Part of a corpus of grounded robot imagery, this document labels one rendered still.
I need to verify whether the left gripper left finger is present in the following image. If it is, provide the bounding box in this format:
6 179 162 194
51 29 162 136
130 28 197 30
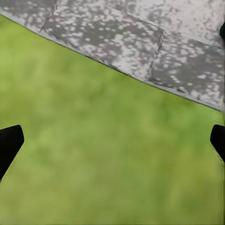
0 125 24 180

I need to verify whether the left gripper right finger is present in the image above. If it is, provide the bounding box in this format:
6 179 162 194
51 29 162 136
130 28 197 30
210 125 225 162

